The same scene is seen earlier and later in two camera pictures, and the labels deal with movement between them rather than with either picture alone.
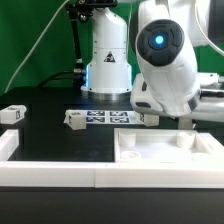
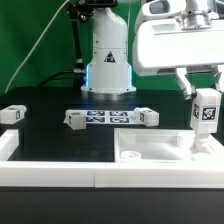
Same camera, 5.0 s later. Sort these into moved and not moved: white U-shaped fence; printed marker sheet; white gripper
Moved: white gripper
Not moved: printed marker sheet; white U-shaped fence
